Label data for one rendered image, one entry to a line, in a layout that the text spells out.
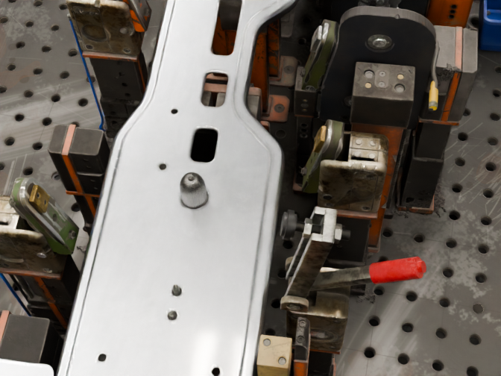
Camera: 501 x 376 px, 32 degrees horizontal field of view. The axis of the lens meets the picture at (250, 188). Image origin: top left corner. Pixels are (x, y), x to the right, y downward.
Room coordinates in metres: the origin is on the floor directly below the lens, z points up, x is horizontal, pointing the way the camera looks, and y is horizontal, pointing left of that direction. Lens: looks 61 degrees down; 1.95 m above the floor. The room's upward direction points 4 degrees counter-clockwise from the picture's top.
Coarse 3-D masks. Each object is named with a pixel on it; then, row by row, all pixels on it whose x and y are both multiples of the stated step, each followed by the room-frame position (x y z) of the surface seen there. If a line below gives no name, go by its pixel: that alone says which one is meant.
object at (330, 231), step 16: (320, 208) 0.38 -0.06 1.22; (288, 224) 0.36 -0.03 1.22; (304, 224) 0.37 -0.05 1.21; (320, 224) 0.37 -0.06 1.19; (336, 224) 0.36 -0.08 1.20; (304, 240) 0.37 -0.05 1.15; (320, 240) 0.34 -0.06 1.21; (336, 240) 0.35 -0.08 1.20; (304, 256) 0.35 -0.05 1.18; (320, 256) 0.34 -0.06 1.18; (288, 272) 0.38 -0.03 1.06; (304, 272) 0.35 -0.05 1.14; (288, 288) 0.35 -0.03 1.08; (304, 288) 0.35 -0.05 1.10
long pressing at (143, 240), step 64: (192, 0) 0.83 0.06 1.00; (256, 0) 0.82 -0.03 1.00; (192, 64) 0.72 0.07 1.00; (128, 128) 0.62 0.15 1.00; (192, 128) 0.62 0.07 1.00; (256, 128) 0.61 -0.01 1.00; (128, 192) 0.53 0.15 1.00; (256, 192) 0.52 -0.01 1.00; (128, 256) 0.44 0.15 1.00; (192, 256) 0.44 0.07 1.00; (256, 256) 0.43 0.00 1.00; (128, 320) 0.36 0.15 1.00; (192, 320) 0.35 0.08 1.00; (256, 320) 0.35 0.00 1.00
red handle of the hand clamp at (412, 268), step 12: (372, 264) 0.36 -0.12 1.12; (384, 264) 0.35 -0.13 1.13; (396, 264) 0.35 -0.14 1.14; (408, 264) 0.34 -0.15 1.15; (420, 264) 0.34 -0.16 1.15; (324, 276) 0.36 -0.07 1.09; (336, 276) 0.36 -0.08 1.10; (348, 276) 0.35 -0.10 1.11; (360, 276) 0.35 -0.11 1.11; (372, 276) 0.34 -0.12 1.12; (384, 276) 0.34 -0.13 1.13; (396, 276) 0.34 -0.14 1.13; (408, 276) 0.33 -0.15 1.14; (420, 276) 0.33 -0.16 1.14; (312, 288) 0.35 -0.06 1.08; (324, 288) 0.35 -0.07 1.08
